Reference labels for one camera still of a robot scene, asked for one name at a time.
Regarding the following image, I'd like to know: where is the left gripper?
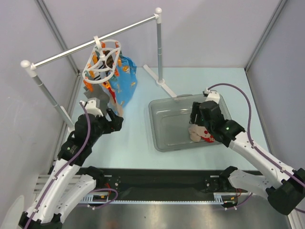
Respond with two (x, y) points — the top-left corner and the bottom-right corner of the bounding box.
(88, 108), (123, 145)

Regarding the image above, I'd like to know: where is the red reindeer sock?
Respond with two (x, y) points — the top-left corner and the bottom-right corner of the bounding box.
(188, 125), (215, 143)
(108, 88), (123, 117)

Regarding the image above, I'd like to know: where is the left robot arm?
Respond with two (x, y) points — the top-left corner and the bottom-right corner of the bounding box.
(19, 109), (123, 229)

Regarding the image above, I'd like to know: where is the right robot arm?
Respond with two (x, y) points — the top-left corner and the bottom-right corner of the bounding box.
(190, 101), (305, 216)

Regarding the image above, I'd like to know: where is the white round clip hanger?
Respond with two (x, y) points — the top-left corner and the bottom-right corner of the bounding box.
(82, 36), (122, 84)

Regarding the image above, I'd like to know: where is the grey plastic bin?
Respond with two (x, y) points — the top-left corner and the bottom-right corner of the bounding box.
(148, 94), (219, 152)

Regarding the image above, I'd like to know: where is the grey sock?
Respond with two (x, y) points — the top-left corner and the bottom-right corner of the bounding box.
(83, 84), (110, 108)

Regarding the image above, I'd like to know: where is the orange clothes peg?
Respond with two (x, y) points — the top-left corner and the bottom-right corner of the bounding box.
(83, 80), (94, 92)

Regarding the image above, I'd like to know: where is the blue patterned sock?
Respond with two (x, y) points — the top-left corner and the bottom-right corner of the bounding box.
(110, 55), (138, 108)

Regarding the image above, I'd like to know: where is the brown sock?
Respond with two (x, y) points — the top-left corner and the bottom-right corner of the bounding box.
(102, 50), (114, 69)

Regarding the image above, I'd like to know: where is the white silver clothes rack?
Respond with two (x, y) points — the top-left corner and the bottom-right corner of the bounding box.
(20, 7), (177, 132)

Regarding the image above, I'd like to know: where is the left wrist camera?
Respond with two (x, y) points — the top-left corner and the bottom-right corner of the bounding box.
(80, 98), (104, 117)

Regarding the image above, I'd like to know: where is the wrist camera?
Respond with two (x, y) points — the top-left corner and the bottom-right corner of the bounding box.
(80, 98), (104, 117)
(203, 88), (220, 104)

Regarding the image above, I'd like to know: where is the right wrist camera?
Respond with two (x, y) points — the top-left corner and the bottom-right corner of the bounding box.
(203, 88), (220, 104)

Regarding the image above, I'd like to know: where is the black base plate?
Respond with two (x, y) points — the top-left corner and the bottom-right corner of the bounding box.
(47, 167), (278, 201)

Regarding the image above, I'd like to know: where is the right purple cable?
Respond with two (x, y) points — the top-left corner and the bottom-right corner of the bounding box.
(207, 83), (305, 213)

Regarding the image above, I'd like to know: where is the purple cable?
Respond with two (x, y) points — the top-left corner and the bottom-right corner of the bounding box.
(207, 83), (305, 213)
(23, 102), (119, 229)

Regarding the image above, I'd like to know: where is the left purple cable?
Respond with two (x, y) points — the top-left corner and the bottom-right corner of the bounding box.
(23, 102), (119, 229)

